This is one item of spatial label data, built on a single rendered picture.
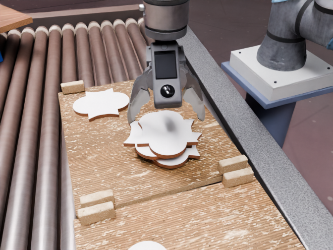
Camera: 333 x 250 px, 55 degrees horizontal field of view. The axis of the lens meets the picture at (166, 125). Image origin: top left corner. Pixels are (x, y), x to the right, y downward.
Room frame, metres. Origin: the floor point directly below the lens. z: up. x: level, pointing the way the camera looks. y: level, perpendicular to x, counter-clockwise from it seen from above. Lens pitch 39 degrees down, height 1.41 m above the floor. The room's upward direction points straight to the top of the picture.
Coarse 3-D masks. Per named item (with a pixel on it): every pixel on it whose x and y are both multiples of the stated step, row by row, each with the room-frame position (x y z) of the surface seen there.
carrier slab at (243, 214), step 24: (192, 192) 0.39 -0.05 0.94; (216, 192) 0.39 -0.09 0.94; (240, 192) 0.39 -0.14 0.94; (264, 192) 0.39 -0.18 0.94; (120, 216) 0.33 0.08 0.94; (144, 216) 0.33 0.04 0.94; (168, 216) 0.33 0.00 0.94; (192, 216) 0.33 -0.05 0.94; (216, 216) 0.33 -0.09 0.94; (240, 216) 0.33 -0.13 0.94; (264, 216) 0.33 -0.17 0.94; (96, 240) 0.29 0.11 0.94; (120, 240) 0.29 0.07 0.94; (144, 240) 0.29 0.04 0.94; (168, 240) 0.29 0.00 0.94; (192, 240) 0.29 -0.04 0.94; (216, 240) 0.29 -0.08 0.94; (240, 240) 0.29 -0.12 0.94; (264, 240) 0.29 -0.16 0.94; (288, 240) 0.29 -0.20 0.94
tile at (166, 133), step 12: (156, 120) 0.54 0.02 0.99; (168, 120) 0.54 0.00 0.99; (180, 120) 0.54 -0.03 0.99; (192, 120) 0.54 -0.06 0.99; (144, 132) 0.50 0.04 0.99; (156, 132) 0.50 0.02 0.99; (168, 132) 0.50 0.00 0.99; (180, 132) 0.50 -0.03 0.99; (144, 144) 0.47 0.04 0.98; (156, 144) 0.46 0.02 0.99; (168, 144) 0.46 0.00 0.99; (180, 144) 0.46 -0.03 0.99; (192, 144) 0.47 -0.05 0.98; (168, 156) 0.43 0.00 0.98
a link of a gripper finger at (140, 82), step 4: (144, 72) 0.50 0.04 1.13; (140, 76) 0.50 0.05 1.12; (144, 76) 0.50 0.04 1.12; (136, 80) 0.50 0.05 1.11; (140, 80) 0.50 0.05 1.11; (144, 80) 0.50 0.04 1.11; (136, 84) 0.50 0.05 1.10; (140, 84) 0.50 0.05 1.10; (144, 84) 0.50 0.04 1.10; (132, 88) 0.50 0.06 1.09; (136, 88) 0.50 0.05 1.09; (140, 88) 0.50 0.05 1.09; (144, 88) 0.50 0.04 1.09; (132, 92) 0.50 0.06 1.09; (136, 92) 0.50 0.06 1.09; (132, 96) 0.50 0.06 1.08; (132, 100) 0.50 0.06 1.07
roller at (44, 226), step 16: (48, 48) 1.04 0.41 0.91; (48, 64) 0.91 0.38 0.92; (48, 80) 0.81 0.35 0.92; (48, 96) 0.73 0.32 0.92; (48, 112) 0.66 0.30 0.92; (48, 128) 0.59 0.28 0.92; (48, 144) 0.54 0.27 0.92; (48, 160) 0.49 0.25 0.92; (48, 176) 0.44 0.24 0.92; (48, 192) 0.40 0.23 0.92; (48, 208) 0.36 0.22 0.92; (48, 224) 0.33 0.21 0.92; (32, 240) 0.30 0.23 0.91; (48, 240) 0.30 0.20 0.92
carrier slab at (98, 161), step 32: (64, 96) 0.70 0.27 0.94; (128, 96) 0.70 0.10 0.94; (64, 128) 0.57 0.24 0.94; (96, 128) 0.57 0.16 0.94; (128, 128) 0.57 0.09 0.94; (192, 128) 0.57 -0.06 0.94; (96, 160) 0.47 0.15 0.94; (128, 160) 0.47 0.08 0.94; (192, 160) 0.47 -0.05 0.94; (128, 192) 0.39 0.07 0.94; (160, 192) 0.39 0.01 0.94
